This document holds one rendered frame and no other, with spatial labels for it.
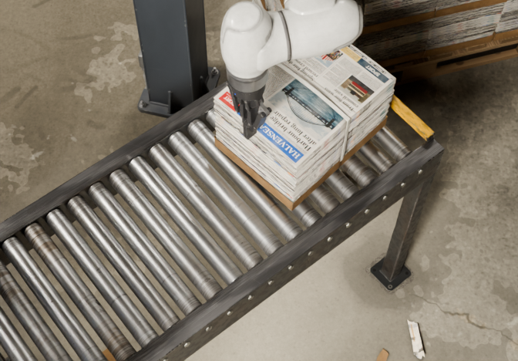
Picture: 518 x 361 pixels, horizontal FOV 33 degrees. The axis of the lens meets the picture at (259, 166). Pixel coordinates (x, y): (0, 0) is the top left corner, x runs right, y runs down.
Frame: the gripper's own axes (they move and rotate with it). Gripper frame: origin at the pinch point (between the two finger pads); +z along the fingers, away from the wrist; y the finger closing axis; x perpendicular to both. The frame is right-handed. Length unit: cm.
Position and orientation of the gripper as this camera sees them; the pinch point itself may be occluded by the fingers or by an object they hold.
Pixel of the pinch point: (250, 126)
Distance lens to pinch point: 205.1
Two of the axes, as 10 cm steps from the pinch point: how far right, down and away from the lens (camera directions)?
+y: -6.8, -6.4, 3.6
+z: 0.1, 4.8, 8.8
